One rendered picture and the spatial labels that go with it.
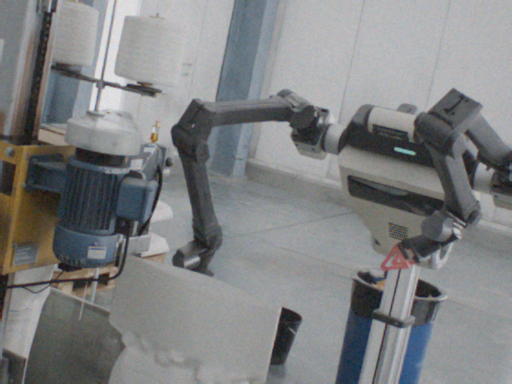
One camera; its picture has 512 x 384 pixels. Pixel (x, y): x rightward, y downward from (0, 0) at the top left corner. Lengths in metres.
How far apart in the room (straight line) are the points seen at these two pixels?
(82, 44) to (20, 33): 0.25
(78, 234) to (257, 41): 8.96
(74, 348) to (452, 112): 1.61
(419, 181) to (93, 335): 1.19
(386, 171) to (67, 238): 0.94
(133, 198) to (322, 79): 8.88
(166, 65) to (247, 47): 8.91
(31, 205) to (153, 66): 0.44
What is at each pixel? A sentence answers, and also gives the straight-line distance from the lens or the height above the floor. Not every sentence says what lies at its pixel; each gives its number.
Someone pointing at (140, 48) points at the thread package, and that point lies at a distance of 2.16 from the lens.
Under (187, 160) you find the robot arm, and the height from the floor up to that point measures 1.35.
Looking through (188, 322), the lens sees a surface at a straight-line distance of 2.34.
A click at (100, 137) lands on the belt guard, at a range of 2.04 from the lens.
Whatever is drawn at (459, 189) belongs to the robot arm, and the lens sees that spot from 2.18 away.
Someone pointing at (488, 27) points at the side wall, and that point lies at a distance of 10.35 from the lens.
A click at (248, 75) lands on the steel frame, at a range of 11.03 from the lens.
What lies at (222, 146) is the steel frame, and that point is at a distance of 11.17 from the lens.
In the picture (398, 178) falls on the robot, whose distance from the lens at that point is 2.52.
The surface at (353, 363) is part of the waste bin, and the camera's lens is 4.56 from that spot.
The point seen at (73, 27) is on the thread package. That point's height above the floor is 1.62.
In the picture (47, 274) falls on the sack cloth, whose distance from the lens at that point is 2.68.
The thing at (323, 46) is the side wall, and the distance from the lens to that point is 10.91.
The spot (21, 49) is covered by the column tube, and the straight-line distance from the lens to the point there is 2.14.
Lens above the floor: 1.67
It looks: 8 degrees down
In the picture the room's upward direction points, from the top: 11 degrees clockwise
